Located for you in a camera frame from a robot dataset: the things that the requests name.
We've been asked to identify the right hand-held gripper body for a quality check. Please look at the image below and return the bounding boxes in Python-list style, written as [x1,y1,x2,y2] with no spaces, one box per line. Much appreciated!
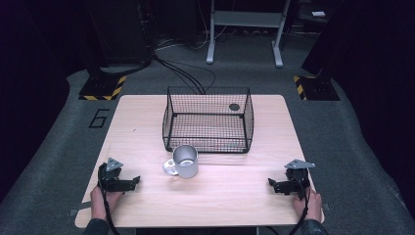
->
[284,159,316,201]

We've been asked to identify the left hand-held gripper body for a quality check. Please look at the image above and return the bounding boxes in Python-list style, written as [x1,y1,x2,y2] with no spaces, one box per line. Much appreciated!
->
[97,157,124,193]

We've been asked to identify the white mug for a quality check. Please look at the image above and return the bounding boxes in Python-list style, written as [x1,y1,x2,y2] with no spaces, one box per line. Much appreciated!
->
[162,144,200,179]

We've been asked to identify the black wire basket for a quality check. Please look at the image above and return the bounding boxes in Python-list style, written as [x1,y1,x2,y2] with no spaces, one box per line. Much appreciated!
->
[161,85,255,155]

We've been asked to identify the person's left hand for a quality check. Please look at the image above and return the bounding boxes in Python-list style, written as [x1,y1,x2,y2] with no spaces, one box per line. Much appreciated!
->
[89,185,124,221]

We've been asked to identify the person's right hand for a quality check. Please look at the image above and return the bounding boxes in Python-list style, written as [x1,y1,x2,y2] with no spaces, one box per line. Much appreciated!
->
[292,189,324,223]

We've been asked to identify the dark curtain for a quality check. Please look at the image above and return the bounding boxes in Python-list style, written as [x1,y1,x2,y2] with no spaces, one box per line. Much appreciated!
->
[0,0,96,204]
[301,0,415,219]

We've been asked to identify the black cabinet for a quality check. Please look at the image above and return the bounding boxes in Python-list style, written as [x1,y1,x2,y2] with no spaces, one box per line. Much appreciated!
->
[85,0,154,68]

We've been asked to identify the white metal stand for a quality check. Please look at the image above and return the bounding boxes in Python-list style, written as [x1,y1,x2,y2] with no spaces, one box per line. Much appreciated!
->
[206,0,294,69]

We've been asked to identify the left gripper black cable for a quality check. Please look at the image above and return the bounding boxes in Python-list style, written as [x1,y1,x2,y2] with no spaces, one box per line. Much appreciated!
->
[100,184,121,235]

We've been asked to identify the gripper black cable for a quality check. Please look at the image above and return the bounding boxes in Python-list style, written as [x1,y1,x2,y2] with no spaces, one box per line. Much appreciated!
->
[288,187,311,235]
[100,184,121,235]

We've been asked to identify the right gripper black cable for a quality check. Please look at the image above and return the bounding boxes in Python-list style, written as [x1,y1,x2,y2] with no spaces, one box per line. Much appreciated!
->
[288,187,311,235]

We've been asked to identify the yellow-black striped base plate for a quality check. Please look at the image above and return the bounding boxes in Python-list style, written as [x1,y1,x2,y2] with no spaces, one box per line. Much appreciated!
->
[292,74,341,102]
[78,74,127,102]

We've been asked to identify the black floor cables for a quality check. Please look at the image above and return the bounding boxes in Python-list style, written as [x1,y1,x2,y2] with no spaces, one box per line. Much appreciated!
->
[151,35,217,96]

